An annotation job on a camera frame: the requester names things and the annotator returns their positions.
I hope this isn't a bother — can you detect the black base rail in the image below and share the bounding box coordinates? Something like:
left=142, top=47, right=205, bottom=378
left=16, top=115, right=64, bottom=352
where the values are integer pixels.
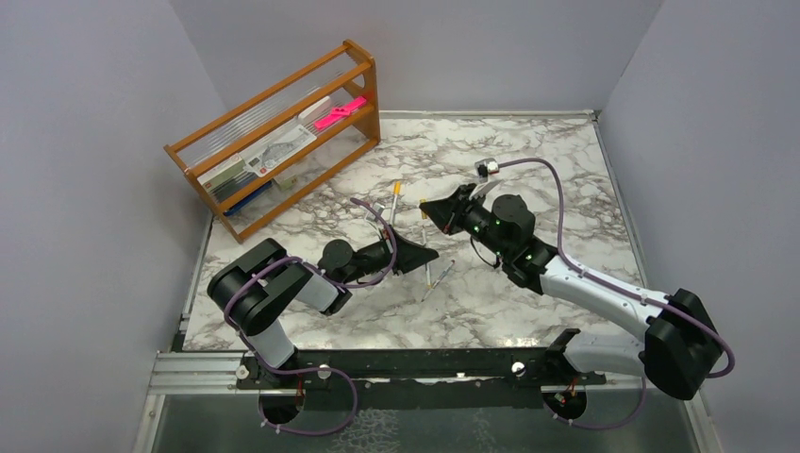
left=235, top=346, right=606, bottom=411

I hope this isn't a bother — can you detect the wooden rack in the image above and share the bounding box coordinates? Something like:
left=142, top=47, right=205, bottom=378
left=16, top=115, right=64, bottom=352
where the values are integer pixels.
left=164, top=40, right=381, bottom=243

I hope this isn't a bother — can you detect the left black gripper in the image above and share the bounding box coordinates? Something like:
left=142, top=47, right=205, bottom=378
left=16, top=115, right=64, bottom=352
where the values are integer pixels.
left=342, top=224, right=439, bottom=285

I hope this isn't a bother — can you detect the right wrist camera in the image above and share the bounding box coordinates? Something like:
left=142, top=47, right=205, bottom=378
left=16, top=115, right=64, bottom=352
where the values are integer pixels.
left=471, top=159, right=500, bottom=199

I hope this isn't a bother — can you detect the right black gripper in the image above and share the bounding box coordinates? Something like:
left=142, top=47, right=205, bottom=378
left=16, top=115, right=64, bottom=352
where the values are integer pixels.
left=422, top=183, right=510, bottom=260

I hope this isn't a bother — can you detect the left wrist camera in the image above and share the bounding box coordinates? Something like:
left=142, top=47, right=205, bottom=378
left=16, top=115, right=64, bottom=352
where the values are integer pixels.
left=364, top=203, right=386, bottom=228

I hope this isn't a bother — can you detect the white grey pen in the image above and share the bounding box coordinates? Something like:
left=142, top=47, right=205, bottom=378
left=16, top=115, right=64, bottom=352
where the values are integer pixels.
left=421, top=260, right=456, bottom=301

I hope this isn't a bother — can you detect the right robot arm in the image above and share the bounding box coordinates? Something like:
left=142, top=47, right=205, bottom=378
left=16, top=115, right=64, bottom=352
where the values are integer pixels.
left=419, top=183, right=724, bottom=400

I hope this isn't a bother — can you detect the white digital scale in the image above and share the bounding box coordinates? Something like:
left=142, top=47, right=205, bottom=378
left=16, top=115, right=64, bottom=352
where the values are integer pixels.
left=239, top=120, right=316, bottom=177

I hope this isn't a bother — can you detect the green white box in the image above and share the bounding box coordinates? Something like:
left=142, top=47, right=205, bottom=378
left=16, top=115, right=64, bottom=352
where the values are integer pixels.
left=197, top=154, right=246, bottom=202

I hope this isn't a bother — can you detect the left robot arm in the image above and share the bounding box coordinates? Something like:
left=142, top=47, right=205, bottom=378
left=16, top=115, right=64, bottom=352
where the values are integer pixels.
left=207, top=234, right=439, bottom=388

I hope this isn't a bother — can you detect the white pen yellow end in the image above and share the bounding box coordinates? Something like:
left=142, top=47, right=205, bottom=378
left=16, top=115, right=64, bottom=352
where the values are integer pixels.
left=421, top=226, right=432, bottom=289

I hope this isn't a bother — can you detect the pink tool on rack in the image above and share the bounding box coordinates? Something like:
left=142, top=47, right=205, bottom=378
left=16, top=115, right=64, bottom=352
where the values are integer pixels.
left=313, top=96, right=368, bottom=130

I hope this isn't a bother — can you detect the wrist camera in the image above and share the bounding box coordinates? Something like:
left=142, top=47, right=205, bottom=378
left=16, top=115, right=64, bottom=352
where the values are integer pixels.
left=364, top=203, right=386, bottom=228
left=471, top=159, right=500, bottom=199

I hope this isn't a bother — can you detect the aluminium frame rail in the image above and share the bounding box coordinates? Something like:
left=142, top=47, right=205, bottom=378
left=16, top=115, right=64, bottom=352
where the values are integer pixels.
left=147, top=351, right=244, bottom=395

